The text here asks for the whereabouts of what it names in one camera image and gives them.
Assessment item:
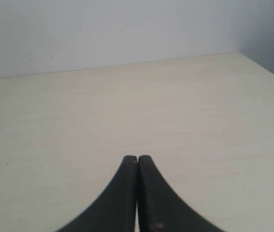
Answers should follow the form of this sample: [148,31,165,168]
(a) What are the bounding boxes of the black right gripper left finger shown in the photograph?
[59,156,137,232]

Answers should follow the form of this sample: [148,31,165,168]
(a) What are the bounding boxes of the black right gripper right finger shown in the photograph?
[137,155,221,232]

